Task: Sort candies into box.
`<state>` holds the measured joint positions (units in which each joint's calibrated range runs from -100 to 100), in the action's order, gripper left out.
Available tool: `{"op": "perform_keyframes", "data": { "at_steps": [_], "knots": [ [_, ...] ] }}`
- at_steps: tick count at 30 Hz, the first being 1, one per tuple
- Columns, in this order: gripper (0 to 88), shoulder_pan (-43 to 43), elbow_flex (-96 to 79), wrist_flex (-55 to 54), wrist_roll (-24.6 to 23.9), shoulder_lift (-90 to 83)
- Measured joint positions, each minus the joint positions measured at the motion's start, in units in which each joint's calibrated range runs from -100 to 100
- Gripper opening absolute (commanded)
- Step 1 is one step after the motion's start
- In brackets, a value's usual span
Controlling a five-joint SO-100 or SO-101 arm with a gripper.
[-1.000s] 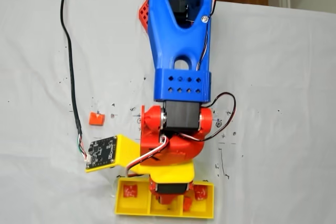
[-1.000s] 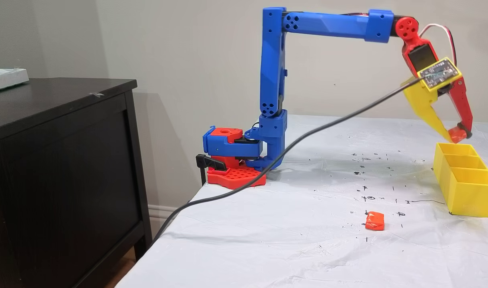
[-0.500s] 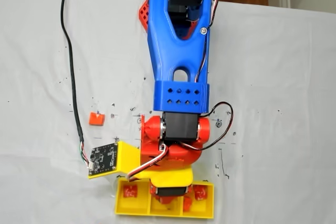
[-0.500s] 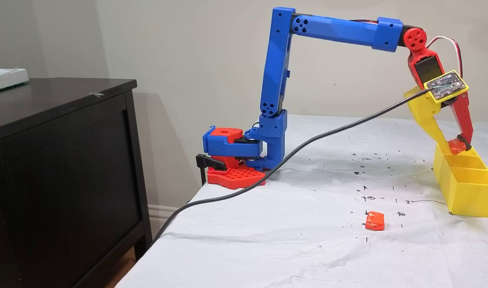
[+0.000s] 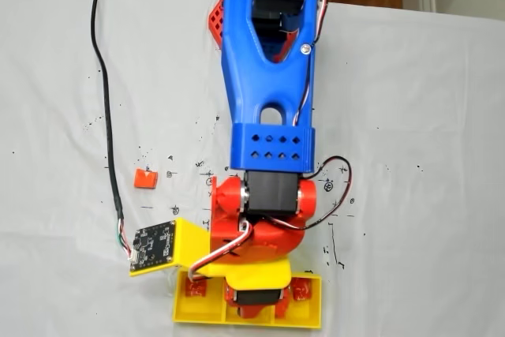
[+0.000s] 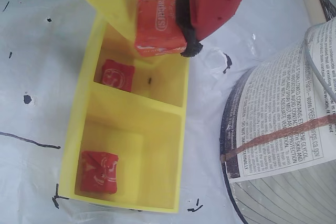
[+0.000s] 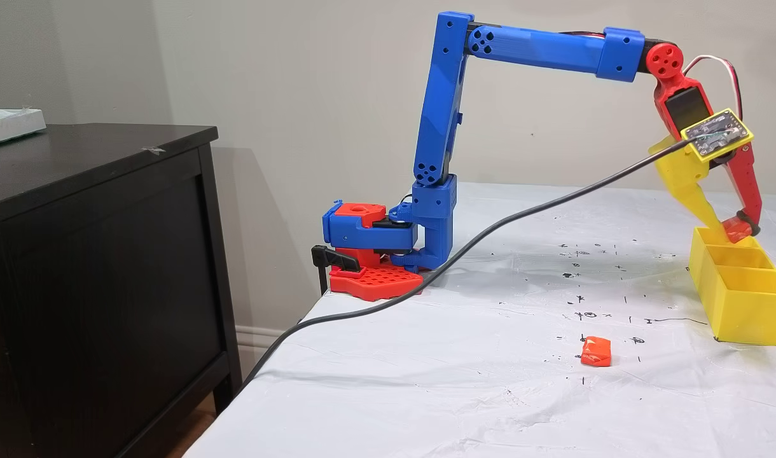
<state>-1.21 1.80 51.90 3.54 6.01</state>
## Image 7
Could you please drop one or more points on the white flat box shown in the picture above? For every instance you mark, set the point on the white flat box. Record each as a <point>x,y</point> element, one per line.
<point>13,124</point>

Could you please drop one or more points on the white tablecloth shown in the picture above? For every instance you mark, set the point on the white tablecloth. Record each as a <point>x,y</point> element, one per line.
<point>426,381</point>

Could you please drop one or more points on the black table clamp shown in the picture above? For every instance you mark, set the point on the black table clamp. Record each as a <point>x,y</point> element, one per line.
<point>337,259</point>

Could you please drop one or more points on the dark wooden cabinet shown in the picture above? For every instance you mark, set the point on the dark wooden cabinet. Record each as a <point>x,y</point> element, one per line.
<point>108,254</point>

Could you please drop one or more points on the orange candy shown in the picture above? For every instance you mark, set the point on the orange candy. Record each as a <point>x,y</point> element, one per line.
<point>736,230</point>
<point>596,352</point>

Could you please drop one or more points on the yellow three-compartment box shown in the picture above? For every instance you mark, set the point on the yellow three-compartment box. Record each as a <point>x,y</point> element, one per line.
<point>744,312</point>

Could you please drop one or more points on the white baseboard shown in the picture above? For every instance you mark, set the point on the white baseboard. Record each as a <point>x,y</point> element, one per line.
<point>254,340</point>

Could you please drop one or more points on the camera board on yellow mount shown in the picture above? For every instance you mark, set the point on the camera board on yellow mount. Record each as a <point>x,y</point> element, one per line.
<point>717,132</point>

